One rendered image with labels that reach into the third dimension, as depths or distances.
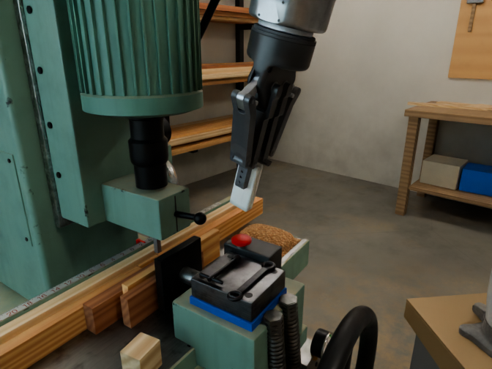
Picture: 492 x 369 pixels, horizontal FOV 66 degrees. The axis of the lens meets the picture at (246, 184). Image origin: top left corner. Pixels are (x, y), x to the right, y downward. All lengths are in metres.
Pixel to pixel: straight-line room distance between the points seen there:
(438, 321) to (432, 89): 2.85
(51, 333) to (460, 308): 0.93
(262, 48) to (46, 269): 0.56
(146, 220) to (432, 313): 0.76
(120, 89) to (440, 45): 3.35
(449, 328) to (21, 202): 0.94
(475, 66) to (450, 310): 2.73
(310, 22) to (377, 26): 3.48
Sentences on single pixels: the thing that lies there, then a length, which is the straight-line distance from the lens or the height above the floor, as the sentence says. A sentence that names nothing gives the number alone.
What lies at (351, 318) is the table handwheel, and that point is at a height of 0.95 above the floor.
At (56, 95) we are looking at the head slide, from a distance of 0.66.
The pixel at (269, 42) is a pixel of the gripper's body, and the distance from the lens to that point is 0.43.
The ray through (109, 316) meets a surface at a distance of 0.62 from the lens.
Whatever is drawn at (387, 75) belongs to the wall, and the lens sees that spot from 3.84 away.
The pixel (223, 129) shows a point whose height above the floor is 0.61.
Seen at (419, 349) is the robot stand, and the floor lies 0.57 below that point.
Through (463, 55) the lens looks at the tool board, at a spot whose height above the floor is 1.23.
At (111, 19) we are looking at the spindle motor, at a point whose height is 1.32.
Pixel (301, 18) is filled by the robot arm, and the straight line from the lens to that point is 0.42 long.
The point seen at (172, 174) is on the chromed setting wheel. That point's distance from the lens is 0.77.
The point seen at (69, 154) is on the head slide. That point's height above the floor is 1.12.
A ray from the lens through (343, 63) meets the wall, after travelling 4.02.
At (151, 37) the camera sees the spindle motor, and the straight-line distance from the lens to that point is 0.52.
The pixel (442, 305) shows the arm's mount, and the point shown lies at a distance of 1.14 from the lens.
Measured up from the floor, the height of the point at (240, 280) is 1.00.
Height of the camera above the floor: 1.28
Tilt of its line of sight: 20 degrees down
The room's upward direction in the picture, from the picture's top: straight up
